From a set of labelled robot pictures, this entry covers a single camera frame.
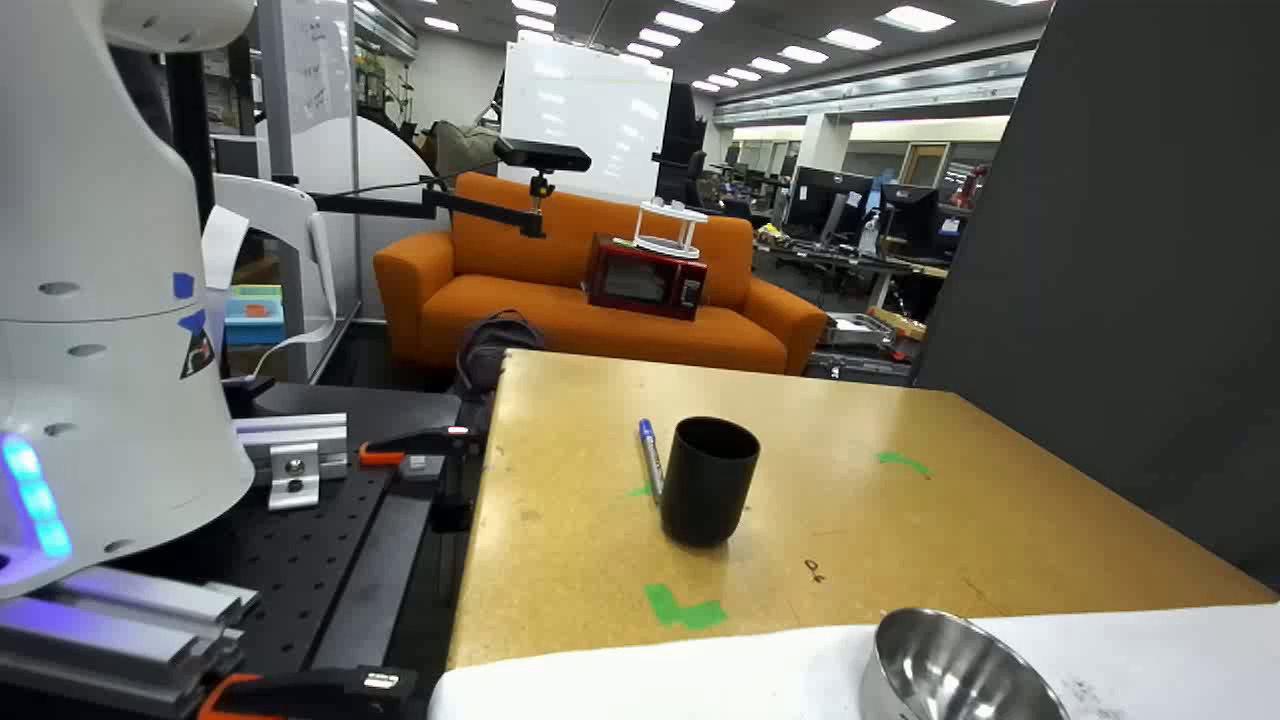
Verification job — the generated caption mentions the black camera on boom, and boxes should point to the black camera on boom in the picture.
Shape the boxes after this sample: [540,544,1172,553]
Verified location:
[307,135,596,238]

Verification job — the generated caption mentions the orange black clamp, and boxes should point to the orange black clamp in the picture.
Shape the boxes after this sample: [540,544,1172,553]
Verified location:
[197,662,422,720]
[357,421,478,471]

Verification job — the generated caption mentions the blue marker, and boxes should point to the blue marker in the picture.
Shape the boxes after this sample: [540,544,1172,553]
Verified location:
[632,417,666,504]

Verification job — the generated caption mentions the white background machine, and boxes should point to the white background machine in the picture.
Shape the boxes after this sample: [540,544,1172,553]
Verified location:
[212,116,434,385]

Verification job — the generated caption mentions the black mug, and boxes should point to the black mug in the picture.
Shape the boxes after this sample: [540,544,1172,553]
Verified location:
[654,411,763,553]

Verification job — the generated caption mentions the metal bowl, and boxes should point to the metal bowl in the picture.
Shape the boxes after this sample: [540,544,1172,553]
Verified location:
[855,605,1073,720]

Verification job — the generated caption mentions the whiteboard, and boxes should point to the whiteboard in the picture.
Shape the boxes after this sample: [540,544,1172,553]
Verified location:
[494,34,677,208]

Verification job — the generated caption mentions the black curtain panel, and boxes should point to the black curtain panel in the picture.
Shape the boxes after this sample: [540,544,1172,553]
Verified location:
[913,0,1280,593]

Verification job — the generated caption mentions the aluminium bracket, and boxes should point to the aluminium bracket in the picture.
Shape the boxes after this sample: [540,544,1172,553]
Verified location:
[232,408,357,517]

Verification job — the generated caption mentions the red microwave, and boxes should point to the red microwave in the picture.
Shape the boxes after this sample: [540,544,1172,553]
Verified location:
[583,230,713,319]

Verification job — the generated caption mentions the large green tape mark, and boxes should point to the large green tape mark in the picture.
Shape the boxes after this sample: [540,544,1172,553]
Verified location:
[642,580,733,637]

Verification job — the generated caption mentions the orange sofa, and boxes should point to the orange sofa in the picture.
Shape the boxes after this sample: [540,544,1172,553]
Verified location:
[368,167,833,375]

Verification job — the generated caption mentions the aluminium extrusion rails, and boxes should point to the aluminium extrusion rails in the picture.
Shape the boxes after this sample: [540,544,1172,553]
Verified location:
[0,562,263,720]

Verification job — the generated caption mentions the white cloth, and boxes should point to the white cloth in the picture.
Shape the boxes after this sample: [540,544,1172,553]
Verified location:
[422,601,1280,720]

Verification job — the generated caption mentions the green tape strip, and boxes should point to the green tape strip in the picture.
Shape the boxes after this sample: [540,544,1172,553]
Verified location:
[871,448,937,481]

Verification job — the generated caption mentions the black round stool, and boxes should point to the black round stool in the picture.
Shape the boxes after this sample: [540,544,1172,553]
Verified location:
[450,307,546,399]

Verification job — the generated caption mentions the white wire rack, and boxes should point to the white wire rack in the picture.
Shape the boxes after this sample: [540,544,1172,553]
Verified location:
[626,198,713,260]

